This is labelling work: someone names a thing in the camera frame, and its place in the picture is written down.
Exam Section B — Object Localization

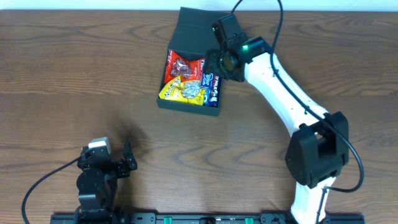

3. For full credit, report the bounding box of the blue Eclipse mint box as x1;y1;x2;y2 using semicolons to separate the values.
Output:
201;73;214;90

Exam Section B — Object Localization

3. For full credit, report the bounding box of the red Hacks candy bag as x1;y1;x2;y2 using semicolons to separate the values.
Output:
164;50;205;83

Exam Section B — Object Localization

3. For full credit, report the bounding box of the purple Dairy Milk bar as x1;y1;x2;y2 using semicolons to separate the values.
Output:
208;76;221;107

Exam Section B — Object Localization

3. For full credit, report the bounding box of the dark green box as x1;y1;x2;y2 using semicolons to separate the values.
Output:
156;7;227;116

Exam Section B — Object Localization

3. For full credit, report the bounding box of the yellow Hacks candy bag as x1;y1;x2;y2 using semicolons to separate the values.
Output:
159;76;205;106

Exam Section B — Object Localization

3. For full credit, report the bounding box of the blue Oreo cookie pack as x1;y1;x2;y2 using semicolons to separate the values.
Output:
203;90;211;106

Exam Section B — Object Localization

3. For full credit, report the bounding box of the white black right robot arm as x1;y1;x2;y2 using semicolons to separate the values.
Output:
204;37;349;223

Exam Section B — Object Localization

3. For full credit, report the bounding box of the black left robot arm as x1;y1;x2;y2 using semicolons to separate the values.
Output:
76;137;137;222

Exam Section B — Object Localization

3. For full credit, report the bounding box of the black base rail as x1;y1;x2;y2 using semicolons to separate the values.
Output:
49;212;364;224

